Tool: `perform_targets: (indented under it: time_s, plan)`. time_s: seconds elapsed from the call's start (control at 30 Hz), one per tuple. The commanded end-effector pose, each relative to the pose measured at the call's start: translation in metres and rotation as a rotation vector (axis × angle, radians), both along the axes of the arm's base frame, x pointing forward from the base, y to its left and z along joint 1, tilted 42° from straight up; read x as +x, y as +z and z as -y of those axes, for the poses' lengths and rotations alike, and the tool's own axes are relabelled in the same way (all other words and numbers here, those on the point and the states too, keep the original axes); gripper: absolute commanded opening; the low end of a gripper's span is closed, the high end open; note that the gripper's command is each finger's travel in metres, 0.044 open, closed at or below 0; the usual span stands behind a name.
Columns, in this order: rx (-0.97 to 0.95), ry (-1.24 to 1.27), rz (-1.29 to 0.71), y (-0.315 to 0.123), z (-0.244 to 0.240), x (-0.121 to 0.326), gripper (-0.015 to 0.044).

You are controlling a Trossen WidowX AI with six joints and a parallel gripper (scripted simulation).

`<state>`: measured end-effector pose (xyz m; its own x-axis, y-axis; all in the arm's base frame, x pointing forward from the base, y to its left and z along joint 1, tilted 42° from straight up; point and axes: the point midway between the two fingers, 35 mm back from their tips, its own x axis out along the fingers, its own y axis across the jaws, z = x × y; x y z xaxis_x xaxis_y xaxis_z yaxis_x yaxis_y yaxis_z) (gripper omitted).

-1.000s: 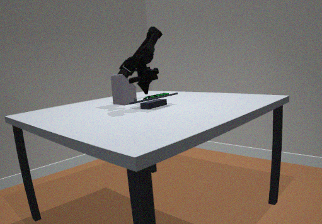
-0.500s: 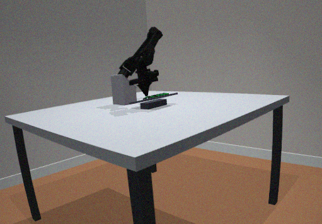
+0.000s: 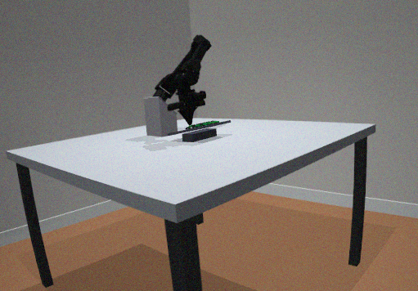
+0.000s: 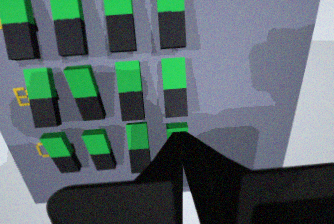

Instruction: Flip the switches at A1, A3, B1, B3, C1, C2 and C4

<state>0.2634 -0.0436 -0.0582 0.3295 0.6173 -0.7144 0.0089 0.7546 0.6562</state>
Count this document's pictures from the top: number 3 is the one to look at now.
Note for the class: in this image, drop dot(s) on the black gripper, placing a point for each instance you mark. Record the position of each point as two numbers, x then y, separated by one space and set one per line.
185 109

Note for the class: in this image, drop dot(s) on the grey switch panel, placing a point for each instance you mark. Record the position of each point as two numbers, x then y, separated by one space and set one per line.
202 134

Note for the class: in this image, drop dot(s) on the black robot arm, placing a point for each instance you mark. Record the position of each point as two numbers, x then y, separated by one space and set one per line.
186 74

